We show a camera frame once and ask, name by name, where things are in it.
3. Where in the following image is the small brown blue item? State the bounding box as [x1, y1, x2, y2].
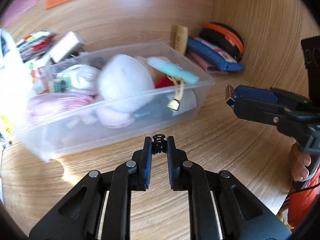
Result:
[226, 85, 235, 108]

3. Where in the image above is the teal tube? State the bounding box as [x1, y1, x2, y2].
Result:
[146, 57, 200, 84]

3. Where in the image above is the red pouch gold ribbon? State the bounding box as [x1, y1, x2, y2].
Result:
[155, 75, 184, 111]

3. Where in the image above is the white plush toy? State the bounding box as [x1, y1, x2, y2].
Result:
[98, 54, 155, 113]

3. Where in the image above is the pink rope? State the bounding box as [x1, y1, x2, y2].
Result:
[28, 92, 98, 120]

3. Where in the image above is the clear plastic storage bin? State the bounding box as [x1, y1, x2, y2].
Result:
[15, 42, 214, 161]

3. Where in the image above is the white drawstring pouch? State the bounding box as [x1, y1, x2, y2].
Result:
[56, 64, 101, 96]

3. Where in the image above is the person right hand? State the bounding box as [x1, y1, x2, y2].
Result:
[290, 142, 311, 181]

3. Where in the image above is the blue patchwork pouch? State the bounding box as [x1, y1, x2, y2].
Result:
[187, 37, 246, 72]

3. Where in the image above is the black orange round case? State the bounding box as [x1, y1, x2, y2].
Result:
[199, 22, 244, 62]

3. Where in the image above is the small white box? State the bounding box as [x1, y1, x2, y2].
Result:
[49, 31, 85, 63]

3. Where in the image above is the stack of books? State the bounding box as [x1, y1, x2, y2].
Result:
[16, 30, 56, 62]

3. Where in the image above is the pink sticky note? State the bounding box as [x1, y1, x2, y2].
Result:
[1, 0, 38, 28]

